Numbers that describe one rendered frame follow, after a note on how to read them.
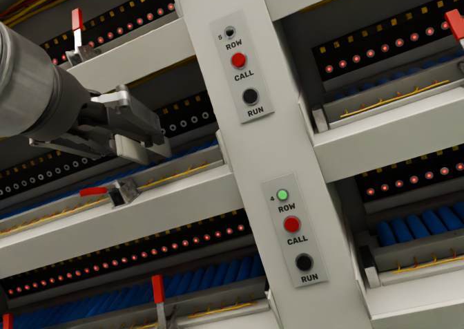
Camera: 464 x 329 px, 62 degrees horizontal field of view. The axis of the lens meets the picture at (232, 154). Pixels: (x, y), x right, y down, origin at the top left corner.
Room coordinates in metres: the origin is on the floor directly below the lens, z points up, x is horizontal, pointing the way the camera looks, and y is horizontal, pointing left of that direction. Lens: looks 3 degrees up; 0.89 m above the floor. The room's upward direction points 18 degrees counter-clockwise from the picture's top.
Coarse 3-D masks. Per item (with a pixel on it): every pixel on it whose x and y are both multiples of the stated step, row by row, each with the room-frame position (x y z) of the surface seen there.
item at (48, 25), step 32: (96, 0) 0.69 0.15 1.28; (128, 0) 0.68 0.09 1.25; (352, 0) 0.58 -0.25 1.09; (384, 0) 0.57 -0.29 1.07; (416, 0) 0.56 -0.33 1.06; (32, 32) 0.74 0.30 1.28; (288, 32) 0.61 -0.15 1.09; (320, 32) 0.60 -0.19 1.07; (192, 64) 0.66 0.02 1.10; (160, 96) 0.68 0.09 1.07; (320, 96) 0.61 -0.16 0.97; (0, 160) 0.78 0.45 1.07; (352, 192) 0.61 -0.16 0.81; (352, 224) 0.61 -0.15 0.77
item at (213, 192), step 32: (128, 160) 0.68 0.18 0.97; (224, 160) 0.49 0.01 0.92; (32, 192) 0.73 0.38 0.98; (160, 192) 0.49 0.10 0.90; (192, 192) 0.46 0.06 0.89; (224, 192) 0.45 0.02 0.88; (64, 224) 0.53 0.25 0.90; (96, 224) 0.50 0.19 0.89; (128, 224) 0.49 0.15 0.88; (160, 224) 0.48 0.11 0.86; (0, 256) 0.55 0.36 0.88; (32, 256) 0.54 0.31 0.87; (64, 256) 0.53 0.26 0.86
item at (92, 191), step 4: (116, 180) 0.50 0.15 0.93; (116, 184) 0.50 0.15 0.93; (120, 184) 0.50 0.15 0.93; (88, 188) 0.44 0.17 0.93; (92, 188) 0.44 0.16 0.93; (96, 188) 0.45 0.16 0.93; (100, 188) 0.46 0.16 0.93; (104, 188) 0.46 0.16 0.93; (112, 188) 0.48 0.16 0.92; (116, 188) 0.49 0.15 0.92; (80, 192) 0.44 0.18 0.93; (84, 192) 0.44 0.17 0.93; (88, 192) 0.43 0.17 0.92; (92, 192) 0.44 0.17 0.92; (96, 192) 0.45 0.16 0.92; (100, 192) 0.45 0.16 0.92; (104, 192) 0.46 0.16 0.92; (108, 192) 0.48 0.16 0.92; (112, 192) 0.49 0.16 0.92; (84, 196) 0.44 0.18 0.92
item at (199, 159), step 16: (176, 160) 0.52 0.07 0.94; (192, 160) 0.51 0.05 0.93; (208, 160) 0.51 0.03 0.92; (128, 176) 0.54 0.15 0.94; (144, 176) 0.53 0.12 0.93; (160, 176) 0.52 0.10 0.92; (176, 176) 0.50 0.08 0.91; (48, 208) 0.57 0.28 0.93; (64, 208) 0.57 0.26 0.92; (80, 208) 0.54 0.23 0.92; (0, 224) 0.60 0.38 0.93; (16, 224) 0.59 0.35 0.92; (32, 224) 0.57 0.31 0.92
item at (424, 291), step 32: (416, 160) 0.55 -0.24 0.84; (448, 160) 0.54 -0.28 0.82; (384, 192) 0.57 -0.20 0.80; (416, 192) 0.56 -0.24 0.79; (448, 192) 0.55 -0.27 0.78; (384, 224) 0.55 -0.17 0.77; (416, 224) 0.51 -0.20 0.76; (448, 224) 0.49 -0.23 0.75; (352, 256) 0.45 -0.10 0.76; (384, 256) 0.47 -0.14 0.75; (416, 256) 0.47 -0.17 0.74; (448, 256) 0.46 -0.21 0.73; (384, 288) 0.46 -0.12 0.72; (416, 288) 0.44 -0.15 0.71; (448, 288) 0.42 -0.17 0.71; (384, 320) 0.42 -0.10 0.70; (416, 320) 0.41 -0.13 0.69; (448, 320) 0.40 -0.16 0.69
